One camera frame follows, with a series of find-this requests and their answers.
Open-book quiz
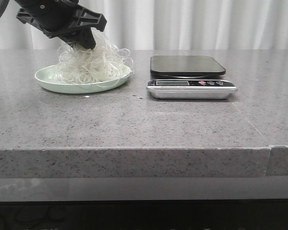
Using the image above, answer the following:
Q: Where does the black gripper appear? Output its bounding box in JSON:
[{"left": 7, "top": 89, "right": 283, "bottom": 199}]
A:
[{"left": 17, "top": 0, "right": 107, "bottom": 50}]

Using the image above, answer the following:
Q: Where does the white vermicelli noodle bundle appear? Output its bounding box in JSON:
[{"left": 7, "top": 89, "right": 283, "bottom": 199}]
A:
[{"left": 54, "top": 30, "right": 133, "bottom": 85}]

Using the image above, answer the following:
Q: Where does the light green plate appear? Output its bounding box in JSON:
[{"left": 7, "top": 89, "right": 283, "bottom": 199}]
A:
[{"left": 35, "top": 65, "right": 132, "bottom": 94}]

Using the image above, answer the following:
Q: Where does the white curtain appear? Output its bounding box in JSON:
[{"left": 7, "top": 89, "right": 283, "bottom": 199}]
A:
[{"left": 0, "top": 0, "right": 288, "bottom": 51}]

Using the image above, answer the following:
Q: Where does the black and silver kitchen scale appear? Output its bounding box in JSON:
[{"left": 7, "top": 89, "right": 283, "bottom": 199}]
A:
[{"left": 146, "top": 55, "right": 238, "bottom": 100}]

